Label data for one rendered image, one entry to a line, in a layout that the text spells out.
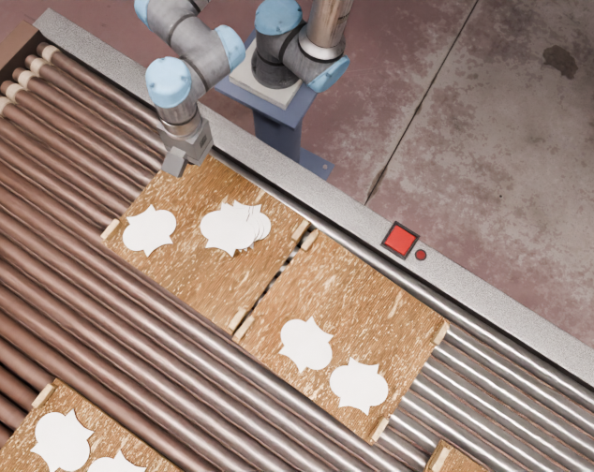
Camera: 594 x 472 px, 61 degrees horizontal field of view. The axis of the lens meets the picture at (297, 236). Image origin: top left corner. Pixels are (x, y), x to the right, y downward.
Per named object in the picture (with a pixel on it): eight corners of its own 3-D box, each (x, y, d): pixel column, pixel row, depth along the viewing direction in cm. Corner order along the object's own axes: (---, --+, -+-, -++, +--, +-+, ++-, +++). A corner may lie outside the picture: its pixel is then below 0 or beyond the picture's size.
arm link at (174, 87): (201, 71, 84) (163, 102, 82) (209, 106, 95) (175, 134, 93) (170, 42, 86) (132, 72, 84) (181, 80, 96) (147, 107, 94)
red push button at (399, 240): (394, 226, 132) (396, 224, 131) (414, 238, 131) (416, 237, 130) (383, 244, 131) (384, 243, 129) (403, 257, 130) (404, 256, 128)
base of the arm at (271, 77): (265, 36, 148) (265, 13, 139) (311, 57, 147) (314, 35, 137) (241, 76, 144) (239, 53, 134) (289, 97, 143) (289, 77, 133)
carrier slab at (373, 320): (315, 228, 131) (316, 227, 129) (449, 323, 125) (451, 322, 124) (231, 339, 123) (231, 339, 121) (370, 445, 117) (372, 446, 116)
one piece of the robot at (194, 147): (135, 137, 95) (154, 172, 110) (176, 157, 94) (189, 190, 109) (167, 88, 98) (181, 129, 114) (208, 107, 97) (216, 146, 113)
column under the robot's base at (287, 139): (264, 128, 238) (254, -3, 154) (334, 165, 234) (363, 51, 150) (222, 194, 229) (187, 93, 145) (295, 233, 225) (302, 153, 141)
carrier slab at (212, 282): (186, 140, 136) (185, 138, 134) (311, 224, 131) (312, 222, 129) (102, 243, 128) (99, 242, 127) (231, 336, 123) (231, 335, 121)
